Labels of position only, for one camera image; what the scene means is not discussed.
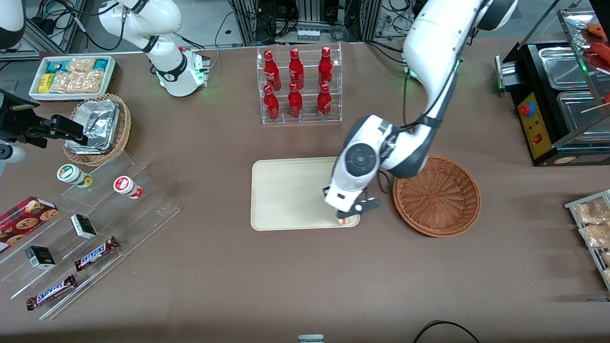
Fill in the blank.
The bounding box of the large clear cracker bag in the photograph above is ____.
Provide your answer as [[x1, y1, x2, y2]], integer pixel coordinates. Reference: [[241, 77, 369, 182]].
[[49, 70, 105, 94]]

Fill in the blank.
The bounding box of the small clear cracker bag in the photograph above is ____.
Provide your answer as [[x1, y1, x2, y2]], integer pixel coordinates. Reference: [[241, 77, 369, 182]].
[[66, 58, 96, 73]]

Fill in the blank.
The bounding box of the beige plastic tray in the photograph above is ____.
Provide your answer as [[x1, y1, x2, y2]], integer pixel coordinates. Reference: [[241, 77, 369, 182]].
[[251, 156, 361, 232]]

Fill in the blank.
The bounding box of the white rectangular snack tray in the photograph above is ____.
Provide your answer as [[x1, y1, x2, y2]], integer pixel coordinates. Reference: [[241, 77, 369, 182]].
[[29, 55, 117, 102]]

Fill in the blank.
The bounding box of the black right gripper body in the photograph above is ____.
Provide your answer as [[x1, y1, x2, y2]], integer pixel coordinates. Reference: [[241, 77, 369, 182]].
[[0, 91, 49, 146]]

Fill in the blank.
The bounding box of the black table cable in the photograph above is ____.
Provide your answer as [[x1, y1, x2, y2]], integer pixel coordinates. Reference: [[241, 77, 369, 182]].
[[412, 320, 482, 343]]

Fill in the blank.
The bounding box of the brown snickers bar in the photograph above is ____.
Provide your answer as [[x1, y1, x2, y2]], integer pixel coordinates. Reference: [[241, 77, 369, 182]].
[[74, 237, 120, 272], [26, 274, 77, 311]]

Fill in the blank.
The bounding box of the red cola bottle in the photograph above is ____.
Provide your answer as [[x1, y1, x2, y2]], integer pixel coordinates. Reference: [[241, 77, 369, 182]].
[[288, 48, 305, 91], [318, 46, 334, 87], [264, 50, 282, 91], [263, 85, 281, 121], [287, 83, 304, 119], [316, 83, 333, 120]]

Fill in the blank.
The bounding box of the small black box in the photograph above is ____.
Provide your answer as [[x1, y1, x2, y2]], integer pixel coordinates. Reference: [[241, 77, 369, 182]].
[[25, 246, 57, 269], [70, 214, 98, 240]]

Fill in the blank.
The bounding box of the black food warmer machine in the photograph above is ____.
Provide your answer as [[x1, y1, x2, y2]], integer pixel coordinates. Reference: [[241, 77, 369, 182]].
[[495, 40, 610, 167]]

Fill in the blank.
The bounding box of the clear acrylic stepped stand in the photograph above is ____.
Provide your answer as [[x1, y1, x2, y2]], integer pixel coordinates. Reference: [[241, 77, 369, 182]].
[[0, 151, 181, 321]]

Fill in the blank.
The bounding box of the red tartan cookie box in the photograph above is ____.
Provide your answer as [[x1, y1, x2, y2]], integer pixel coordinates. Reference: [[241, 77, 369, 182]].
[[0, 196, 60, 253]]

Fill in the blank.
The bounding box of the round brown wicker basket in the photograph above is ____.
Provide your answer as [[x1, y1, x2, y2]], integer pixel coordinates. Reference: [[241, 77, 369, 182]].
[[393, 155, 482, 238]]

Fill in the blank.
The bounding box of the glass warmer cover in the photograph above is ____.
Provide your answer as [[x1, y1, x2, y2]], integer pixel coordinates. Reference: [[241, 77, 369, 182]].
[[557, 7, 610, 146]]

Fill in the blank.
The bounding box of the aluminium frame profile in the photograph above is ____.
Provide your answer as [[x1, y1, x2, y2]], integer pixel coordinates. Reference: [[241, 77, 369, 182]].
[[21, 0, 87, 54]]

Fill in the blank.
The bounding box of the clear acrylic bottle rack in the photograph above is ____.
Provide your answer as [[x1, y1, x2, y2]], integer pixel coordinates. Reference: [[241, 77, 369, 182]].
[[256, 43, 343, 126]]

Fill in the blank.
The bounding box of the light wicker basket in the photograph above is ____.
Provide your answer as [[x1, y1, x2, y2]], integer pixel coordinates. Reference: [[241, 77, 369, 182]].
[[63, 93, 132, 167]]

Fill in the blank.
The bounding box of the red lid snack cup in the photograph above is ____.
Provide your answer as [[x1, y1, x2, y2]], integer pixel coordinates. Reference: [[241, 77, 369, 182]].
[[113, 176, 144, 200]]

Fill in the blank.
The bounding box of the steel warmer pan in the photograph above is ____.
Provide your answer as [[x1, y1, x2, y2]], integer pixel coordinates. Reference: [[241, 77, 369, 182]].
[[538, 47, 594, 91], [556, 91, 610, 133]]

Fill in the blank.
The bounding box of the grey wire tray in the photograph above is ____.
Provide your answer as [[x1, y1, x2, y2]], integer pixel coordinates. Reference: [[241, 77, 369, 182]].
[[564, 190, 610, 292]]

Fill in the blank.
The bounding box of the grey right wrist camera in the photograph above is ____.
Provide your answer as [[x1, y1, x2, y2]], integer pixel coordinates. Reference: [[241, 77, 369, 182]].
[[0, 143, 28, 178]]

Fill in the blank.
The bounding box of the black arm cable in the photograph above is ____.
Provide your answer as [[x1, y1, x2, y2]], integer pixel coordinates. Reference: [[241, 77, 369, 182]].
[[402, 57, 459, 131]]

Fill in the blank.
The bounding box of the aluminium foil container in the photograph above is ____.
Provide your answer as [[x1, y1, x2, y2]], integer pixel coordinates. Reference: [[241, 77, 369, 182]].
[[65, 99, 120, 154]]

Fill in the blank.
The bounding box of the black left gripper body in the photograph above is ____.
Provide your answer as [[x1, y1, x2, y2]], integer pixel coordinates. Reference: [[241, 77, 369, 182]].
[[324, 187, 382, 216]]

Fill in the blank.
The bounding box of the green lid snack cup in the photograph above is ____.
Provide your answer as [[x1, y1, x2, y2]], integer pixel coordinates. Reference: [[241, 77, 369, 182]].
[[57, 164, 94, 189]]

